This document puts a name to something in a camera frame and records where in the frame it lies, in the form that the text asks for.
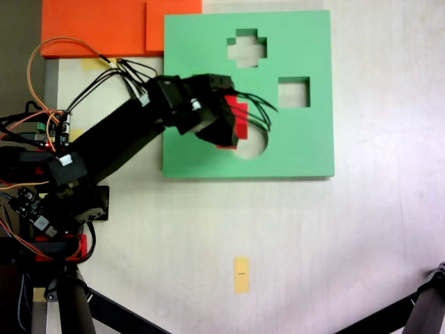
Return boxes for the long black cable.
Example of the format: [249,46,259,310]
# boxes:
[67,54,158,111]

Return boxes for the long yellow tape marker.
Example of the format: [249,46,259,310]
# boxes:
[233,256,251,296]

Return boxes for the red cross columnar block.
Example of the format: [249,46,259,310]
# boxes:
[216,95,251,151]

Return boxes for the thin black tripod strut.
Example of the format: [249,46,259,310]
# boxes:
[86,286,172,334]
[334,293,418,334]

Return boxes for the large flat orange block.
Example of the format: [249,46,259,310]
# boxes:
[40,0,148,58]

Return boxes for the grey metal strip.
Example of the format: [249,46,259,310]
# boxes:
[44,58,58,109]

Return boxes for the small black adapter board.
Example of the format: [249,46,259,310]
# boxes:
[8,186,59,239]

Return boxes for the red printed base clamp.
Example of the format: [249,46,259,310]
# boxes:
[33,232,88,262]

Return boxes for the looped black gripper wires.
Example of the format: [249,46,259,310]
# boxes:
[229,90,280,133]

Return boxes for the green board with shaped holes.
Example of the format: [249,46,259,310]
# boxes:
[161,10,336,180]

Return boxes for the wide yellow tape piece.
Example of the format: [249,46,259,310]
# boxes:
[81,58,123,72]

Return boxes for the grey braided cable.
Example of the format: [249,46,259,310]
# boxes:
[16,273,29,332]

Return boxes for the thick black tripod leg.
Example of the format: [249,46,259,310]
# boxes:
[403,261,445,334]
[44,267,97,334]

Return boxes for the circuit board with green terminal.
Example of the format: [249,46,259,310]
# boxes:
[35,109,74,147]

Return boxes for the thin orange wire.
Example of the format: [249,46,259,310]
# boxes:
[26,36,105,121]

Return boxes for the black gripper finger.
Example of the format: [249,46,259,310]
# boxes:
[204,73,235,97]
[195,100,241,148]

